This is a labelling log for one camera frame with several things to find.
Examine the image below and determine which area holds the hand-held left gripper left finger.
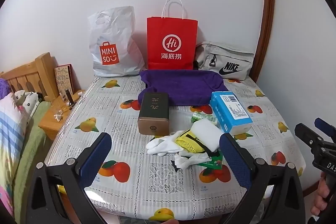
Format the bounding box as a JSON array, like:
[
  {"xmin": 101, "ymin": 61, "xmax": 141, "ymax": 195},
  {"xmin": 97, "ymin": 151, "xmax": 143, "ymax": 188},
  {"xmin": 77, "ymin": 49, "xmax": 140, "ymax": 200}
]
[{"xmin": 26, "ymin": 132, "xmax": 112, "ymax": 224}]

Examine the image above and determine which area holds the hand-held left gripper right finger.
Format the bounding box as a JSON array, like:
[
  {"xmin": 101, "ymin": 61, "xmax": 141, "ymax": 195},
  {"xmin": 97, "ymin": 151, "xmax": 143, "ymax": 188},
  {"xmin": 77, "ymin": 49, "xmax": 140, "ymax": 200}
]
[{"xmin": 220, "ymin": 133, "xmax": 307, "ymax": 224}]

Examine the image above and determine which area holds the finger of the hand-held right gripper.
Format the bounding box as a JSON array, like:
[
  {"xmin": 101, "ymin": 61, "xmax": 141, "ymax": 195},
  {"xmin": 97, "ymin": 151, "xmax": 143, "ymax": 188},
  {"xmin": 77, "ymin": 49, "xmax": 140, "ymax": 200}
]
[
  {"xmin": 294, "ymin": 123, "xmax": 326, "ymax": 153},
  {"xmin": 314, "ymin": 118, "xmax": 336, "ymax": 142}
]

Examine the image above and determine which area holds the green snack packet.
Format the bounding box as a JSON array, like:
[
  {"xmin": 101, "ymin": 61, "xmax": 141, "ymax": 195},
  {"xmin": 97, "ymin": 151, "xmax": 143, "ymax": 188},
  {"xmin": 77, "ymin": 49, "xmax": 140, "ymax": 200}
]
[{"xmin": 197, "ymin": 149, "xmax": 223, "ymax": 170}]

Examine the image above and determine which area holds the white sponge block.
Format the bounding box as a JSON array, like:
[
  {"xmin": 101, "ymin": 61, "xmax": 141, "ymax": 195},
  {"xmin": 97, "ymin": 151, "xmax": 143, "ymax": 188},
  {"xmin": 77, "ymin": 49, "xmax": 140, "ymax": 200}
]
[{"xmin": 189, "ymin": 119, "xmax": 221, "ymax": 153}]

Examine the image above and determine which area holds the yellow mesh pouch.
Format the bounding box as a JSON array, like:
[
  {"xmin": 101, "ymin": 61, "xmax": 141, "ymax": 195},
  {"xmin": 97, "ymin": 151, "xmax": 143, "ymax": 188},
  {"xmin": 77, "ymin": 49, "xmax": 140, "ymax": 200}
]
[{"xmin": 175, "ymin": 128, "xmax": 208, "ymax": 155}]

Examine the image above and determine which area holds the green pocket tissue packet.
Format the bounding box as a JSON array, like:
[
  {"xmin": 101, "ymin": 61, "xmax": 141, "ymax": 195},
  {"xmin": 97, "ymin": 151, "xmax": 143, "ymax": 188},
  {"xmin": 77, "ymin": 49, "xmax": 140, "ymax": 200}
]
[{"xmin": 190, "ymin": 112, "xmax": 218, "ymax": 126}]

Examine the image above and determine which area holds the white and grey sock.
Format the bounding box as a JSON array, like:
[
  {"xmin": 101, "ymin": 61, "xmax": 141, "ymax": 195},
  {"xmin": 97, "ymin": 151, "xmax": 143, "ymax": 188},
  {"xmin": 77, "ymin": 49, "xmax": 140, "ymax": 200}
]
[{"xmin": 146, "ymin": 131, "xmax": 185, "ymax": 156}]

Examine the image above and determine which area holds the purple towel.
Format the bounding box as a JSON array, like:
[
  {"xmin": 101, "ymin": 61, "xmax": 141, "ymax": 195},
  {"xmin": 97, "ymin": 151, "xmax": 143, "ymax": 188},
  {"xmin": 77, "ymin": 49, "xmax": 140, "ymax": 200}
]
[{"xmin": 138, "ymin": 69, "xmax": 229, "ymax": 106}]

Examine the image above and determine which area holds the person's right hand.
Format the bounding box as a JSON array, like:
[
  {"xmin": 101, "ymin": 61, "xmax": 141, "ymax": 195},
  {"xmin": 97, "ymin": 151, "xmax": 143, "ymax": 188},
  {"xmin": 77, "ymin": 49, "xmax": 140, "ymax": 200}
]
[{"xmin": 310, "ymin": 172, "xmax": 336, "ymax": 217}]

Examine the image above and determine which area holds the blue tissue pack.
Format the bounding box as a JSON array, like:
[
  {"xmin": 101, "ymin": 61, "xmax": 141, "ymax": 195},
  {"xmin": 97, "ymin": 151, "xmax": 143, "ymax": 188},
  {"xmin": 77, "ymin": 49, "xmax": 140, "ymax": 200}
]
[{"xmin": 209, "ymin": 91, "xmax": 253, "ymax": 135}]

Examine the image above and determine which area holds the wooden nightstand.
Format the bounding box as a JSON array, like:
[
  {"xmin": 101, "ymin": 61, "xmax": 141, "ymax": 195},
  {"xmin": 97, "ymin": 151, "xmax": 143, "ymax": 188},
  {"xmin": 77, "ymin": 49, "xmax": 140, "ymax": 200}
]
[{"xmin": 38, "ymin": 90, "xmax": 86, "ymax": 140}]

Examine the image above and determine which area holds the green bed sheet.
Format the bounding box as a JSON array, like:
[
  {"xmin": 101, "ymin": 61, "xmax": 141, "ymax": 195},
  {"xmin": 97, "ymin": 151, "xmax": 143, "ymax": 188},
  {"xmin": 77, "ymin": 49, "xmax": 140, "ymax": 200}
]
[{"xmin": 13, "ymin": 101, "xmax": 57, "ymax": 214}]

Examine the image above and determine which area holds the dark green tin box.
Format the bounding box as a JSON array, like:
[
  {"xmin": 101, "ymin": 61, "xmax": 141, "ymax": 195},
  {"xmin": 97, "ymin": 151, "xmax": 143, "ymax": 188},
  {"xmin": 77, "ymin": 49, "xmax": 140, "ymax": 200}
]
[{"xmin": 137, "ymin": 92, "xmax": 170, "ymax": 134}]

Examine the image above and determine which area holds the brown patterned book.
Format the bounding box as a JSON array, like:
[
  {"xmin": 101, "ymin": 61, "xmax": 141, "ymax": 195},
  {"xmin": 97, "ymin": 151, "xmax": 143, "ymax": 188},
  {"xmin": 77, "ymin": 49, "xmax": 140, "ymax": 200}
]
[{"xmin": 54, "ymin": 64, "xmax": 75, "ymax": 102}]

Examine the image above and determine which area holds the black spotted white plush toy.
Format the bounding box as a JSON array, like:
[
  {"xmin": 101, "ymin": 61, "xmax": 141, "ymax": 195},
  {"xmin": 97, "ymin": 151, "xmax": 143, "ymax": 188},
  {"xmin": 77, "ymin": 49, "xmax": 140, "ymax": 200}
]
[{"xmin": 13, "ymin": 90, "xmax": 44, "ymax": 119}]

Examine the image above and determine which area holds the grey fabric waist bag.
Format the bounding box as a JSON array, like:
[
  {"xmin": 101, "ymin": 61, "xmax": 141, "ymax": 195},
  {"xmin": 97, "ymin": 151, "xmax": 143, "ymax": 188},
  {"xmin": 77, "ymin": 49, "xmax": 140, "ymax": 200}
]
[{"xmin": 195, "ymin": 41, "xmax": 255, "ymax": 81}]

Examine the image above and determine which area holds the wooden bed headboard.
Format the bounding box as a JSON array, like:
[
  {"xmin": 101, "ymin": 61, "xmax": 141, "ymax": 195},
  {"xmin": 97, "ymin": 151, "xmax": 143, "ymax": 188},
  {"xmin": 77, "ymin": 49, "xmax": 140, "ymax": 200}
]
[{"xmin": 0, "ymin": 52, "xmax": 61, "ymax": 102}]

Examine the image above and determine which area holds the purple fluffy cushion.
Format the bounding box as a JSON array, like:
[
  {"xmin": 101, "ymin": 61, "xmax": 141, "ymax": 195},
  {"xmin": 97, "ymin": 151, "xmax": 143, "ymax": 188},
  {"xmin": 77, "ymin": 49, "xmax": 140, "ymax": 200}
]
[{"xmin": 0, "ymin": 78, "xmax": 11, "ymax": 98}]

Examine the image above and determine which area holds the white plastic shopping bag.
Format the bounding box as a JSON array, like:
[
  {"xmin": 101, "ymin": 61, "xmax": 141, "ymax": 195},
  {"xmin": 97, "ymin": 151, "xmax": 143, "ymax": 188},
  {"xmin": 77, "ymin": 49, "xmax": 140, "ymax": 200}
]
[{"xmin": 87, "ymin": 6, "xmax": 145, "ymax": 78}]

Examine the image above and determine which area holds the red paper carrier bag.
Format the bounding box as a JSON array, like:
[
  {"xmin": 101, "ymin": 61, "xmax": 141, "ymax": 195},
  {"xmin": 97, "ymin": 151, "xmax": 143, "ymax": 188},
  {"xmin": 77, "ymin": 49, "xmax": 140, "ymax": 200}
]
[{"xmin": 146, "ymin": 0, "xmax": 198, "ymax": 71}]

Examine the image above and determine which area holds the brown wooden door frame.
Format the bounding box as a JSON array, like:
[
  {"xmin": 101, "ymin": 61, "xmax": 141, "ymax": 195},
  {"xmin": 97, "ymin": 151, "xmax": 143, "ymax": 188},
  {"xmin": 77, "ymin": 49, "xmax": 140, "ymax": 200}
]
[{"xmin": 252, "ymin": 0, "xmax": 276, "ymax": 83}]

